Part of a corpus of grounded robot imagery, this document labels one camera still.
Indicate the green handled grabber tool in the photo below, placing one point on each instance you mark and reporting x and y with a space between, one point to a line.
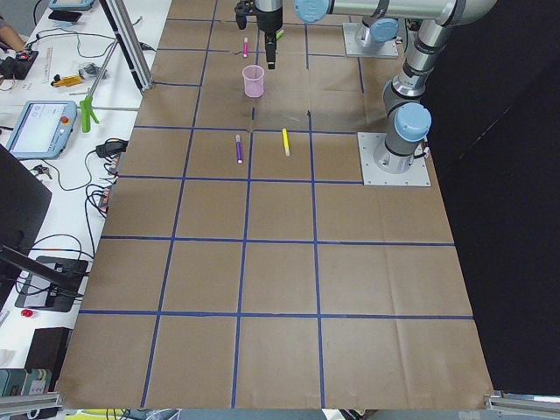
86 105

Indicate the black power adapter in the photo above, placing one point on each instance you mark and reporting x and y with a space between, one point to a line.
111 147

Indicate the yellow pen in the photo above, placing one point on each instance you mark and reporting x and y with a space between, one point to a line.
286 142

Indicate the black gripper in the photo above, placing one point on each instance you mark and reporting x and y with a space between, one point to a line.
268 19

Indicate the aluminium frame post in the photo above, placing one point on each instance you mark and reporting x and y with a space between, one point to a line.
122 27

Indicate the purple pen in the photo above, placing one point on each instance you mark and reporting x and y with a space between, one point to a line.
239 149

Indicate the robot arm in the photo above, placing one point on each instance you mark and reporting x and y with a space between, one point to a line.
408 120
444 12

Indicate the pink mesh cup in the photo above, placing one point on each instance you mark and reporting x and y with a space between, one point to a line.
253 78

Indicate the black monitor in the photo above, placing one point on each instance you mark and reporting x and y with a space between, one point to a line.
24 204

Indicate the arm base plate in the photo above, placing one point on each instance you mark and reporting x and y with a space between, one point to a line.
360 42
379 167

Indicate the pink pen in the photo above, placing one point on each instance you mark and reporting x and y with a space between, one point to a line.
245 48

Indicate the yellow black tool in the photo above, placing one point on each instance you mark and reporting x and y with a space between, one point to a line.
67 81

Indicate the blue teach pendant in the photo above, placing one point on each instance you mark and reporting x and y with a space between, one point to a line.
42 129

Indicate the brown paper table cover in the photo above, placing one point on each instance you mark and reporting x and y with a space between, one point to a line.
283 282

